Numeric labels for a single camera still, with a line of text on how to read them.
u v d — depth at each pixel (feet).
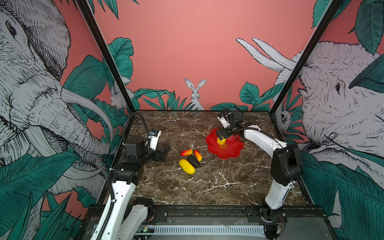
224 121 2.75
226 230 2.30
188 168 2.83
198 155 3.05
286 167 1.61
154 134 2.01
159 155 2.10
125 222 1.75
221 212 2.53
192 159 3.00
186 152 3.11
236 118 2.40
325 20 2.40
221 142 3.23
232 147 3.28
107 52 2.82
